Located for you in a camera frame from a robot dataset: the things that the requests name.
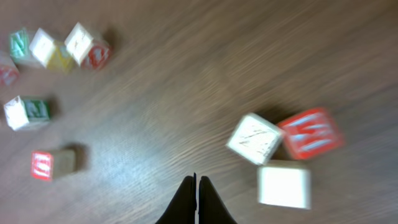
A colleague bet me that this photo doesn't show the plain wooden block red side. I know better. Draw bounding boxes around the plain wooden block red side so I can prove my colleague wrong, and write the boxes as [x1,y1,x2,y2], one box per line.
[226,113,283,166]

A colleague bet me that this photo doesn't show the red letter U block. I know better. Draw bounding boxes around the red letter U block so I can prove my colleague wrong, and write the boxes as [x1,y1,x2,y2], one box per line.
[30,149,76,182]

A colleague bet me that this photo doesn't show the wooden block with picture centre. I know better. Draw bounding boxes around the wooden block with picture centre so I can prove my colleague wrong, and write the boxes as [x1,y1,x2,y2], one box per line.
[3,95,51,131]

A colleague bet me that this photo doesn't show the wooden block red side top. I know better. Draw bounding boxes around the wooden block red side top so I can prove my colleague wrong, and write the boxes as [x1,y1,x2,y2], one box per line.
[0,51,19,86]

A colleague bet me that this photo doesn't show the wooden block yellow side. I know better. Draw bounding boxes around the wooden block yellow side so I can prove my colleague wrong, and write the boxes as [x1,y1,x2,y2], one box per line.
[29,28,75,73]

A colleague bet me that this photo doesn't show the green letter N block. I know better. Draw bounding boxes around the green letter N block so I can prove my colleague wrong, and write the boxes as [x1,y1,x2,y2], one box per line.
[9,27,40,67]

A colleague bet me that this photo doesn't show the wooden block teal side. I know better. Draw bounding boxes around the wooden block teal side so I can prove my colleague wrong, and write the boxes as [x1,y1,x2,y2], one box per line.
[257,160,312,210]

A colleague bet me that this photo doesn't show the wooden block red side right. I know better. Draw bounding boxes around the wooden block red side right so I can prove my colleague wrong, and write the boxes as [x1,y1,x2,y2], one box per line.
[64,22,111,70]

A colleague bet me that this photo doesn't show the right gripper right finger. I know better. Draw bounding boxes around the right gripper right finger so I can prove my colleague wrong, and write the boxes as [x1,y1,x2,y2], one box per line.
[198,176,237,224]

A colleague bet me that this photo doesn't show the red letter M block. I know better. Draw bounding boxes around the red letter M block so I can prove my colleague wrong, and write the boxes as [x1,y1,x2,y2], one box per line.
[277,108,344,160]

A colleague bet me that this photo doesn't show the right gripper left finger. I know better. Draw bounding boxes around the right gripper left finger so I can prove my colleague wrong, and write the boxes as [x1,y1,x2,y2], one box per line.
[155,173,197,224]

